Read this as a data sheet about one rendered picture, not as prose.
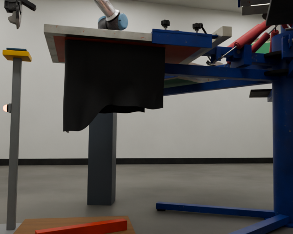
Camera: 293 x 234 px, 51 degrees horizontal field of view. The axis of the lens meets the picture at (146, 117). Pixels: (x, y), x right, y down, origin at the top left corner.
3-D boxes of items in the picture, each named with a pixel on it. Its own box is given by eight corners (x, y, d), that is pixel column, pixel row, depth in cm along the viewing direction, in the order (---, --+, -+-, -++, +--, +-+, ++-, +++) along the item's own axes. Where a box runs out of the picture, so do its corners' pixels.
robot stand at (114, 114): (92, 199, 244) (96, 50, 252) (115, 200, 243) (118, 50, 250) (86, 204, 226) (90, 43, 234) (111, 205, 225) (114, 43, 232)
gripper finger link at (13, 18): (8, 28, 169) (8, 11, 170) (19, 29, 171) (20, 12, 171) (6, 26, 166) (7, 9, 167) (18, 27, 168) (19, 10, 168)
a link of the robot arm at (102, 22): (105, 38, 251) (105, 22, 252) (117, 35, 243) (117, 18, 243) (94, 34, 242) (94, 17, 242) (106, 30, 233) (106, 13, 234)
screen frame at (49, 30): (43, 32, 134) (43, 23, 134) (52, 62, 190) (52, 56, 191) (211, 46, 151) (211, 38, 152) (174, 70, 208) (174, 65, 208)
